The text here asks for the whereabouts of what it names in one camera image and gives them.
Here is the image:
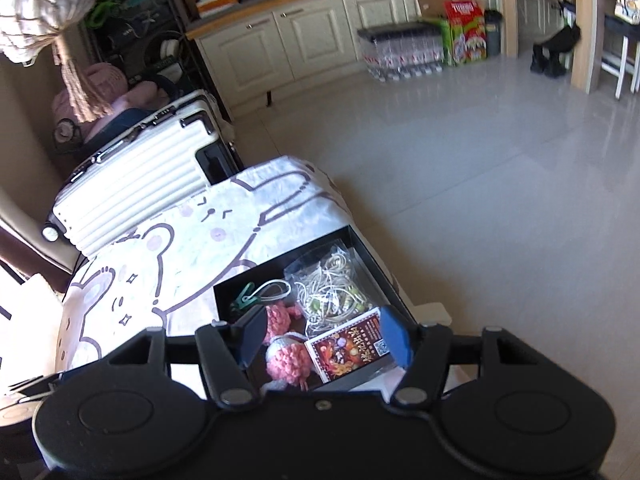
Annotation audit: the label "black bag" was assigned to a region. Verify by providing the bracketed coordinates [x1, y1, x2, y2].
[531, 22, 583, 78]

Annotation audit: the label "red card box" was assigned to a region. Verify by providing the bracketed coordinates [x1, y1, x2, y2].
[304, 307, 408, 386]

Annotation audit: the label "bear print tablecloth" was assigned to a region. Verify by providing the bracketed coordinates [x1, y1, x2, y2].
[55, 156, 416, 376]

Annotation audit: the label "beige wooden post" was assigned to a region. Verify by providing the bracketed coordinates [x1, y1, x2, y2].
[495, 0, 518, 58]
[570, 0, 608, 93]

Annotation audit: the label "pink crochet doll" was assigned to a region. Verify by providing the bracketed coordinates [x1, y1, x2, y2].
[262, 304, 313, 393]

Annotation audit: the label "red and green carton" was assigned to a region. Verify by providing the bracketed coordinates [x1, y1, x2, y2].
[442, 0, 488, 67]

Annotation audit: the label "white ribbed suitcase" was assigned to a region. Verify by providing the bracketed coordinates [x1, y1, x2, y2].
[42, 89, 246, 258]

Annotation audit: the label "pack of water bottles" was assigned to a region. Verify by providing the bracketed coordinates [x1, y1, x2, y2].
[357, 22, 446, 83]

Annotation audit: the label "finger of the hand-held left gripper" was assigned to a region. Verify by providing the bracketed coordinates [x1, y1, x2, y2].
[7, 371, 66, 401]

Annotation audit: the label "cream macrame hanging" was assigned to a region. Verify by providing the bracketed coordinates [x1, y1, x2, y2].
[0, 0, 118, 123]

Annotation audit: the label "pink cushion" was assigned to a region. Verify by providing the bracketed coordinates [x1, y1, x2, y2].
[52, 62, 171, 136]

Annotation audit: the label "black cardboard box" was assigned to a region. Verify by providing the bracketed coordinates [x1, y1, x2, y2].
[212, 225, 418, 393]

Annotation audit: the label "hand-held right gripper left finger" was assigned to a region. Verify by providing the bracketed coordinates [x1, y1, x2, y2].
[102, 304, 268, 407]

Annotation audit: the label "white chair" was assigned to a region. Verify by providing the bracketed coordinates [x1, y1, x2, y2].
[600, 15, 640, 101]

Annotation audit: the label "brown cardboard box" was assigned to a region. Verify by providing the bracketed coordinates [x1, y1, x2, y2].
[415, 0, 453, 21]

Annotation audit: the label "stack of books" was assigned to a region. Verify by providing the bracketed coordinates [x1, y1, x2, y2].
[195, 0, 238, 18]

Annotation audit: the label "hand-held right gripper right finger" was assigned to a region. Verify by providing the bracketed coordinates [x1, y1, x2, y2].
[380, 305, 531, 406]

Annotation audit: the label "dark cylindrical bin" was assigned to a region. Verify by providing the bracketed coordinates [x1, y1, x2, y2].
[482, 9, 503, 58]

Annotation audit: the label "clear bag of string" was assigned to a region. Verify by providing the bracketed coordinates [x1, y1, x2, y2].
[284, 245, 373, 338]

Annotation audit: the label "green plastic clip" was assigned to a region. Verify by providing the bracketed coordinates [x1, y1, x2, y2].
[229, 280, 293, 311]

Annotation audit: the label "cream kitchen cabinets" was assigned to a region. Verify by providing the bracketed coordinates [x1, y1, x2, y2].
[185, 0, 576, 121]

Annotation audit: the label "black metal rack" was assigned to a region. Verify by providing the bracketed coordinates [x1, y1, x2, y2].
[80, 0, 221, 111]

